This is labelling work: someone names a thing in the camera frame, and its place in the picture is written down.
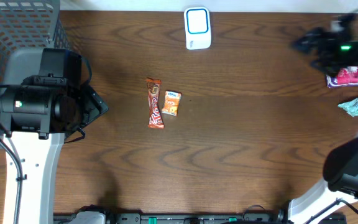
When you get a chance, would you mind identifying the teal snack wrapper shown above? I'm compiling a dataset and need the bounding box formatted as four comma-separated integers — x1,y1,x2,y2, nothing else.
337,98,358,117

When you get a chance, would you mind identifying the white barcode scanner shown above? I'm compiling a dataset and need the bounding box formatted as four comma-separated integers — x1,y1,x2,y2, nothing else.
183,7,212,50

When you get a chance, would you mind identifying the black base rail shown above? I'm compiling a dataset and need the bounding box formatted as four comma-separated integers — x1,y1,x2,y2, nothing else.
52,205,289,224

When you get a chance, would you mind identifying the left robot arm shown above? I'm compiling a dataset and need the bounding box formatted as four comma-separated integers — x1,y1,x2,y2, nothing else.
0,75,108,223

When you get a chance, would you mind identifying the red chocolate bar wrapper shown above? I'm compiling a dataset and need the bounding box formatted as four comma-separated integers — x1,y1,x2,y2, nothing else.
146,78,165,129

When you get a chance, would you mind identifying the grey plastic mesh basket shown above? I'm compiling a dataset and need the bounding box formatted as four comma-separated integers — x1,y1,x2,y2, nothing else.
0,0,81,136

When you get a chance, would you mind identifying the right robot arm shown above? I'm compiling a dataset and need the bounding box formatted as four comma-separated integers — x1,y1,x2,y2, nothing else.
274,10,358,223

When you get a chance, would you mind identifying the pink purple tissue pack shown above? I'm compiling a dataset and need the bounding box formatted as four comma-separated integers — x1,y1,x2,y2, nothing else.
326,67,358,88

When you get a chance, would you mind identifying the orange snack packet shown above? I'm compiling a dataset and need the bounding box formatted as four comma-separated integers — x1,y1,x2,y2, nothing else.
162,91,182,116

